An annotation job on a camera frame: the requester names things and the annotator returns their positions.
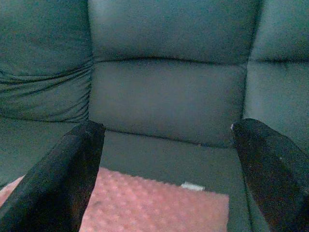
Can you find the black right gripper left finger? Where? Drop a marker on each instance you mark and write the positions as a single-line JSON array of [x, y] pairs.
[[53, 183]]

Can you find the pink fleece pillow pale back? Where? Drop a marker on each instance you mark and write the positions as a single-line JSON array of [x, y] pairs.
[[157, 207]]

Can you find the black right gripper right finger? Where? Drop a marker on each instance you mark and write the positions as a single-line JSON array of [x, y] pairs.
[[272, 174]]

